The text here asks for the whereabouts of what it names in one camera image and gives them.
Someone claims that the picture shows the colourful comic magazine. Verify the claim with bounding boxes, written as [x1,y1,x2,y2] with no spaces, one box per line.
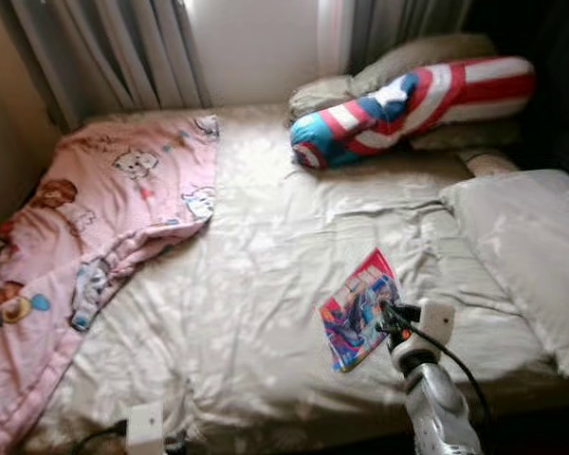
[318,248,402,373]

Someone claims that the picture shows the beige floral pillow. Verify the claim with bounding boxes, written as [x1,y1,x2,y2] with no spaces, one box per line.
[439,169,569,378]

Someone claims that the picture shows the beige floral bedsheet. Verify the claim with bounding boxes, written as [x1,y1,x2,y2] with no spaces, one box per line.
[19,102,569,455]

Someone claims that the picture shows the beige rolled bolster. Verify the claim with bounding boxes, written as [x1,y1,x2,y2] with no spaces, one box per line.
[455,147,523,180]

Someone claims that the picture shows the red white blue bolster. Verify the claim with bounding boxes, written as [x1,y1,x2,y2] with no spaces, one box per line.
[290,55,537,172]

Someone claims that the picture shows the grey pillow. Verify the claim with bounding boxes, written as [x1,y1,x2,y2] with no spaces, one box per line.
[286,33,523,153]

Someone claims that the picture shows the grey pleated curtain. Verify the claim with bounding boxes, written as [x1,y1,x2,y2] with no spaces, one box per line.
[0,0,210,129]
[346,0,475,72]

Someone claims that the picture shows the pink cartoon print blanket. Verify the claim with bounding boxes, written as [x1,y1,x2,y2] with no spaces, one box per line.
[0,114,221,454]

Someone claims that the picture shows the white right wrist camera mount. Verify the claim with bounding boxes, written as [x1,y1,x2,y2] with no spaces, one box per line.
[389,299,456,371]

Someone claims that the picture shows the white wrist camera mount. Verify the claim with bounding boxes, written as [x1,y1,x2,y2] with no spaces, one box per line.
[389,299,456,371]
[125,402,165,455]

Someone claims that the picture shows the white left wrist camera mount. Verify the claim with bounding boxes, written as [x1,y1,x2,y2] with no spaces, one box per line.
[125,402,165,455]

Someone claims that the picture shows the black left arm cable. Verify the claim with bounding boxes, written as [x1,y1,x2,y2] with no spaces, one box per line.
[71,422,129,455]

